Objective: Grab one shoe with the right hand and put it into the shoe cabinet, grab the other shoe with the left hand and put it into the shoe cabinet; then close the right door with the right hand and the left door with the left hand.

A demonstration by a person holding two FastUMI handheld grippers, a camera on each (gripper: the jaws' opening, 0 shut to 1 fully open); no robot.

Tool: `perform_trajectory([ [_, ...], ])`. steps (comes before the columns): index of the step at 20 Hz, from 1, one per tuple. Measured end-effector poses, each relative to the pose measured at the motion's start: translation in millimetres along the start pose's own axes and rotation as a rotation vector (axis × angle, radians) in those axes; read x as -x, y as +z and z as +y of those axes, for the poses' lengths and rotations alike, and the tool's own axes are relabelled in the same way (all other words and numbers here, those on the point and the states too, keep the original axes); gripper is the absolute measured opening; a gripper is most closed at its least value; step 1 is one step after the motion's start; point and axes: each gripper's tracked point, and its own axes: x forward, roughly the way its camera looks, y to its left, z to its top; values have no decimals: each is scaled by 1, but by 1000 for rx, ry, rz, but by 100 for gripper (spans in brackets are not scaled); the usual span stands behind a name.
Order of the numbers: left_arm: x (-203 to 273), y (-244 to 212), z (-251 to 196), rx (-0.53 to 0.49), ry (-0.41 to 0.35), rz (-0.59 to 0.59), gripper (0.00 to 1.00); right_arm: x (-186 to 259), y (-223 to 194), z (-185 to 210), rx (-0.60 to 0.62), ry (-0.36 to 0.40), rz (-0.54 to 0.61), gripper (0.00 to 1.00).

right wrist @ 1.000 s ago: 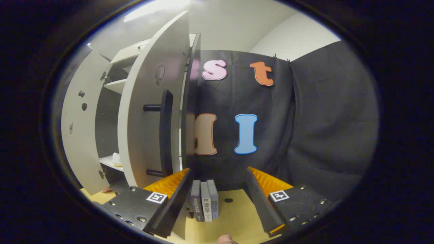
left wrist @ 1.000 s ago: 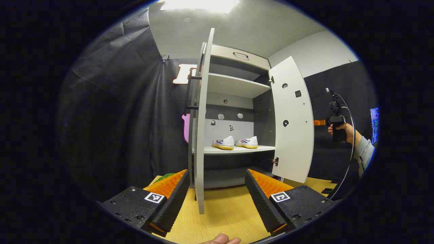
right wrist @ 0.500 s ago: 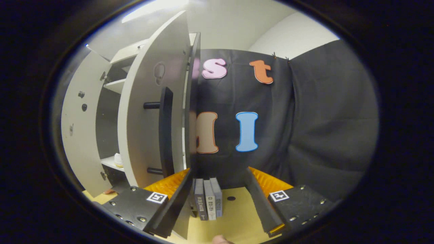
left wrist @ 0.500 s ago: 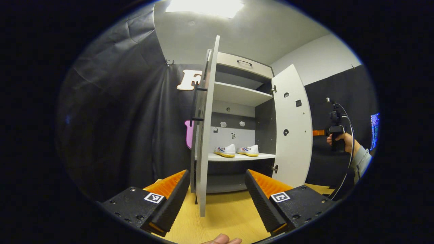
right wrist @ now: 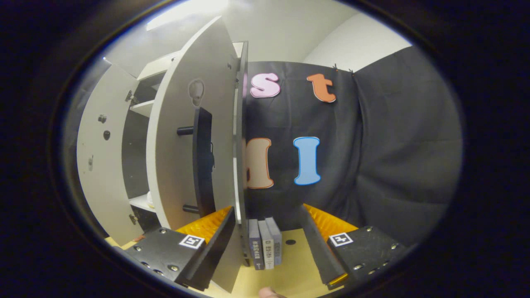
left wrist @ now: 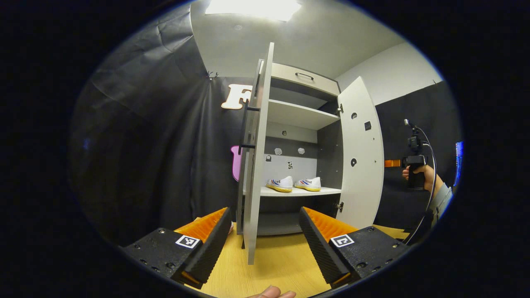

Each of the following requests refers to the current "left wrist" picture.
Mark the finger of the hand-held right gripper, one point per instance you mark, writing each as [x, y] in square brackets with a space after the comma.
[392, 163]

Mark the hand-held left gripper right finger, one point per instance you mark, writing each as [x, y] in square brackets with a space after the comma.
[321, 252]

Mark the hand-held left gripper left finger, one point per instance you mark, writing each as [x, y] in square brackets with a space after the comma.
[211, 252]

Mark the white shoe cabinet door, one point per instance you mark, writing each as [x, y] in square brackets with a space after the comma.
[261, 165]
[364, 186]

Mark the white striped shoe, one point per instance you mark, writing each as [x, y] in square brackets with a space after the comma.
[281, 183]
[309, 183]

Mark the white shoe cabinet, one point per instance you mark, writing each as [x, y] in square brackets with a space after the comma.
[302, 167]

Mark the white cabinet shelf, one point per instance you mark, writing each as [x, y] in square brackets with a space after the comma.
[298, 115]
[327, 191]

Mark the white cabinet drawer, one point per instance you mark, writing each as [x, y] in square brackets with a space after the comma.
[285, 74]

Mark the blue lit screen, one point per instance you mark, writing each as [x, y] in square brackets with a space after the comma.
[458, 161]

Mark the black backdrop cloth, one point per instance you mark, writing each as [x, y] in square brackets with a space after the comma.
[145, 145]

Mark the metal backdrop clips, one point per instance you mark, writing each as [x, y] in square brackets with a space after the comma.
[212, 75]

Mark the ceiling light panel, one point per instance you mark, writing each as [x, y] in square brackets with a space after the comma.
[256, 8]

